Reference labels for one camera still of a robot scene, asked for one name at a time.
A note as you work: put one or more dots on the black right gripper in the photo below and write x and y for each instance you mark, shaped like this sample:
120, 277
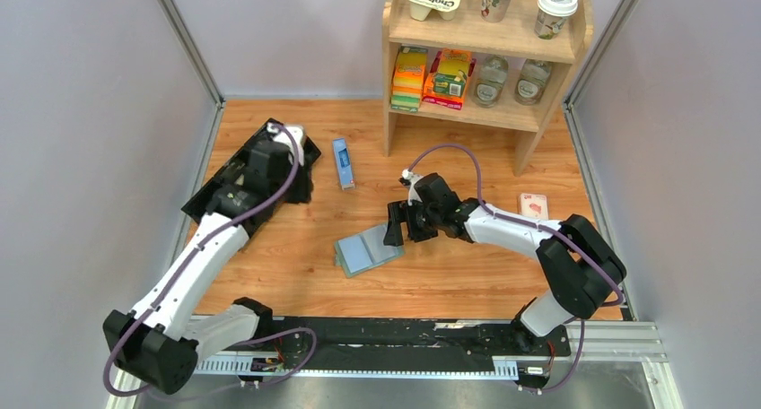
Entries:
397, 213

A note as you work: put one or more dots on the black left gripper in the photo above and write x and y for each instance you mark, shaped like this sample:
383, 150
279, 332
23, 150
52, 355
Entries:
303, 190

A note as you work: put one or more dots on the teal card holder wallet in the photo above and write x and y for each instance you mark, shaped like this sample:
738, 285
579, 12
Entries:
364, 251

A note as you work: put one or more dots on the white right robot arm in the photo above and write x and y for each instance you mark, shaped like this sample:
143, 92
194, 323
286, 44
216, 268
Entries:
583, 272

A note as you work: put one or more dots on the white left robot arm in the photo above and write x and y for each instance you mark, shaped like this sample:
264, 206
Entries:
157, 341

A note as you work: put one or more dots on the blue slim box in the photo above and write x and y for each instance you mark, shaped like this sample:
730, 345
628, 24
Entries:
345, 173

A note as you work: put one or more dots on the black compartment tray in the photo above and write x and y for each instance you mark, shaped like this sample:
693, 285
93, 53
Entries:
220, 195

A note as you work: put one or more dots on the white Kamenoko sponge pack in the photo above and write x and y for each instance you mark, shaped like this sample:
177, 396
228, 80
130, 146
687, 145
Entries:
534, 206

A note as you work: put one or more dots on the orange pink sponge pack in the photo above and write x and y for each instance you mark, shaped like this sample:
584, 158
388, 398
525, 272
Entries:
447, 82

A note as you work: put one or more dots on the green sponge pack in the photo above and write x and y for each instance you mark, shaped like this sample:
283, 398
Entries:
408, 78

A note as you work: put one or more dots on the wooden shelf unit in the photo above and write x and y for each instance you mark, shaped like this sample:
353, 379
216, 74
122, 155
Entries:
514, 36

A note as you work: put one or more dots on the glass jar left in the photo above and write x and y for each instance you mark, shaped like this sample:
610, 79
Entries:
491, 79

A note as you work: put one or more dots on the glass jar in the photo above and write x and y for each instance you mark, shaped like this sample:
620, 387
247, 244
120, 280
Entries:
491, 79
532, 81

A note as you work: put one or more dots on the glass jar right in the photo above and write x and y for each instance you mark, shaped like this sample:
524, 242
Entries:
532, 81

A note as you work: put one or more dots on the paper coffee cup right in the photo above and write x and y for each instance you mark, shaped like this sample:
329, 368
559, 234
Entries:
552, 16

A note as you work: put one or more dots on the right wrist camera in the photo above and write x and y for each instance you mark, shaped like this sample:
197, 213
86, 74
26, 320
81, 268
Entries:
409, 180

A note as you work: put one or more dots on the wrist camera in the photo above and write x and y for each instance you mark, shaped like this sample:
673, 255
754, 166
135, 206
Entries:
292, 136
409, 180

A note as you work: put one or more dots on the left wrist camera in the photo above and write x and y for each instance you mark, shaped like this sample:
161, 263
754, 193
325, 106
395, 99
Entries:
292, 136

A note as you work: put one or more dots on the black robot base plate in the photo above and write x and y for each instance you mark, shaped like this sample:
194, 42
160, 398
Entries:
406, 344

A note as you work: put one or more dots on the aluminium frame rail right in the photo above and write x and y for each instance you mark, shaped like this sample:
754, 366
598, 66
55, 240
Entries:
601, 119

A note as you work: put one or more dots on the aluminium frame rail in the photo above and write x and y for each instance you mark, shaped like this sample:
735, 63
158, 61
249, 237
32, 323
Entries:
601, 119
173, 116

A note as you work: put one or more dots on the aluminium frame rail left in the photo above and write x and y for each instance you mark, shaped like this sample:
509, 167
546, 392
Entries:
173, 116

